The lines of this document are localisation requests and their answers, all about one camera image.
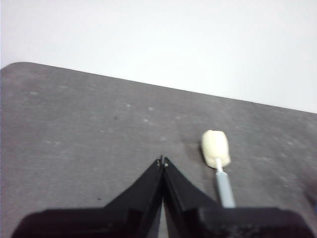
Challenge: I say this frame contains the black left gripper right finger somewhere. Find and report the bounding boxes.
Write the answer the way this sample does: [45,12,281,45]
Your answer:
[162,157,311,238]

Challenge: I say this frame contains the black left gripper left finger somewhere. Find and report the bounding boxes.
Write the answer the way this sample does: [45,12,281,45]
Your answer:
[11,155,164,238]

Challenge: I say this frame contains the grey-handled cream sponge cup brush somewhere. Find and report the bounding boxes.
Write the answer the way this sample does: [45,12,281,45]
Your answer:
[201,129,236,209]

